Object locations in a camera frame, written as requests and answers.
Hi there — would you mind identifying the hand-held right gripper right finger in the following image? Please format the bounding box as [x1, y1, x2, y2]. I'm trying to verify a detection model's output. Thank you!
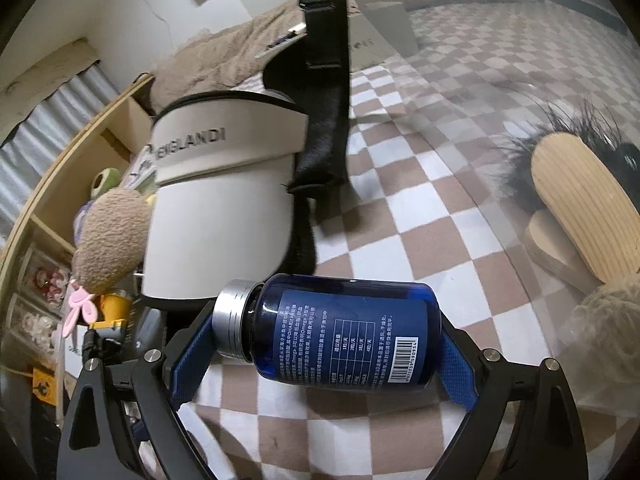
[435, 315, 591, 480]

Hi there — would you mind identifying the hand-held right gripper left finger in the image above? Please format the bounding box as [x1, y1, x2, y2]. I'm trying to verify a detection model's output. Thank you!
[57, 305, 236, 480]

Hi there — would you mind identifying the blue supplement bottle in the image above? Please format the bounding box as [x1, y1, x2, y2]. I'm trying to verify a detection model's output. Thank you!
[212, 273, 442, 395]

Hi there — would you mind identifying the beige string ball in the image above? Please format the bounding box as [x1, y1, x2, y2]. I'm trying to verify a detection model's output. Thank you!
[570, 282, 640, 361]

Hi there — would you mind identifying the black feather wooden fan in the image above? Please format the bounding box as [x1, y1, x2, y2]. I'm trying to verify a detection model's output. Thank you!
[492, 100, 640, 296]

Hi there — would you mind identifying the clear plastic container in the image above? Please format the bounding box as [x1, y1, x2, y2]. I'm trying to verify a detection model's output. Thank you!
[345, 0, 640, 441]

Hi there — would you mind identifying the yellow plastic item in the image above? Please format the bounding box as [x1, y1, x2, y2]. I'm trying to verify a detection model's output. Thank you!
[99, 293, 134, 332]

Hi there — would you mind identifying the pink rabbit holder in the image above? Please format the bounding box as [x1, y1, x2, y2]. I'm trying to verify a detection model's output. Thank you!
[62, 280, 98, 338]

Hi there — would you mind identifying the white sun visor cap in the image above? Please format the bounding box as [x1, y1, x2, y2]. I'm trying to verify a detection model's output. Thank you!
[141, 87, 310, 311]

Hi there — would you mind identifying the white fluffy doll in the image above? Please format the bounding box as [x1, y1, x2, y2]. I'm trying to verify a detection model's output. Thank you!
[20, 310, 61, 353]

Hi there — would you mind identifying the brown fuzzy hat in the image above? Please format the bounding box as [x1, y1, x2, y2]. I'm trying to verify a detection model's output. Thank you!
[75, 189, 153, 293]

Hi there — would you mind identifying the red dressed bear doll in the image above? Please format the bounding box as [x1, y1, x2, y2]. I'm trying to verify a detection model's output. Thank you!
[32, 267, 71, 306]

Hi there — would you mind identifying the purple plush toy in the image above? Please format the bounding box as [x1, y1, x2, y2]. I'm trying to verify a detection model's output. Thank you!
[72, 200, 96, 236]

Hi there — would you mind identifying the green printed packet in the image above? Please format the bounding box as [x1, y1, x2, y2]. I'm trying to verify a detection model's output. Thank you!
[122, 152, 158, 196]

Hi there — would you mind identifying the green avocado plush toy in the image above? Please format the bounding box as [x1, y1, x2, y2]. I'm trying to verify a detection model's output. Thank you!
[90, 167, 122, 201]

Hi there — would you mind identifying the wooden bedside shelf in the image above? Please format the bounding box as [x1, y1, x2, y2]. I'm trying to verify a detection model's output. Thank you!
[0, 75, 161, 311]

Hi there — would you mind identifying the grey curtain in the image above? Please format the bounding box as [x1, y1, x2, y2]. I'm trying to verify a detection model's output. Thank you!
[0, 62, 126, 231]

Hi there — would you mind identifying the beige quilt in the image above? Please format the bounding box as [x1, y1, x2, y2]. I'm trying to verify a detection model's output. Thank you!
[150, 0, 361, 116]

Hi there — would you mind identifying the beige printed valance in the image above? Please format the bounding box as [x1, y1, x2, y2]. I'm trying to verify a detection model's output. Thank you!
[0, 37, 101, 131]

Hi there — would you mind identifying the white storage box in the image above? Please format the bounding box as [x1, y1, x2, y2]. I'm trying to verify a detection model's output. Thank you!
[345, 0, 418, 73]

